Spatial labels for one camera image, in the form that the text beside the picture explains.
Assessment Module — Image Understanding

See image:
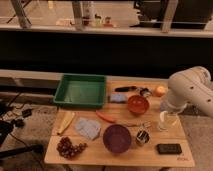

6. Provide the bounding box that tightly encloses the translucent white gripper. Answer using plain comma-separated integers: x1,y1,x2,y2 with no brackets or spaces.
158,100,179,131

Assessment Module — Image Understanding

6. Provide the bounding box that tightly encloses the yellow banana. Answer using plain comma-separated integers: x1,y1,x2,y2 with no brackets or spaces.
57,112,75,135

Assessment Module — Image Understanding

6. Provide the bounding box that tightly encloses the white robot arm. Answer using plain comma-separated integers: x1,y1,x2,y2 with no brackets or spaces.
158,66,213,131

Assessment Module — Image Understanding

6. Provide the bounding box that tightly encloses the metal fork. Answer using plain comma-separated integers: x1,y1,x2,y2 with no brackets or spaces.
122,121,151,129

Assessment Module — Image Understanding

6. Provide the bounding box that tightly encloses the black rectangular remote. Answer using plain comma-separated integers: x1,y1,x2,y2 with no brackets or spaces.
157,144,182,154

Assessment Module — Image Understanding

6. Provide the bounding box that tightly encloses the orange fruit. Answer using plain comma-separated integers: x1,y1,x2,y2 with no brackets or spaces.
154,86,166,97

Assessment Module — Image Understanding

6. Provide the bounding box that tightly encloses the small metal can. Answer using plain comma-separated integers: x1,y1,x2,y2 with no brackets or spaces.
136,130,150,146

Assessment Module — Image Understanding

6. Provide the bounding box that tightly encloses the red bowl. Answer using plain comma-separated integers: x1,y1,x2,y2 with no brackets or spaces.
127,95,149,115

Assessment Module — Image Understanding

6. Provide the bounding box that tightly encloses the wooden table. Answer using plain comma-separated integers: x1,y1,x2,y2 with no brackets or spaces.
44,76,196,168

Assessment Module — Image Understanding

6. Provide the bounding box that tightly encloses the purple bowl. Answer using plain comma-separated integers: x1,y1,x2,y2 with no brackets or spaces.
103,124,132,154

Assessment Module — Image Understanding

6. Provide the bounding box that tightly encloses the orange carrot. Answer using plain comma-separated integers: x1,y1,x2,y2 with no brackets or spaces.
96,111,116,123

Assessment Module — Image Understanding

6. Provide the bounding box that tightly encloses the blue sponge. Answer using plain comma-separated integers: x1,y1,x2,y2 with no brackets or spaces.
109,93,127,103

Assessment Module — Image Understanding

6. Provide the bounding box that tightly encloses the light blue cloth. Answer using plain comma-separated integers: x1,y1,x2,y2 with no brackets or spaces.
75,118,101,140

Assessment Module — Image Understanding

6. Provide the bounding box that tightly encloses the green plastic tray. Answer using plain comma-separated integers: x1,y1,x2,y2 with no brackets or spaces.
53,74,106,109

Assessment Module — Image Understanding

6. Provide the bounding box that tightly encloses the bunch of red grapes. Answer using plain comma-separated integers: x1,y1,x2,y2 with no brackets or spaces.
57,137,88,159

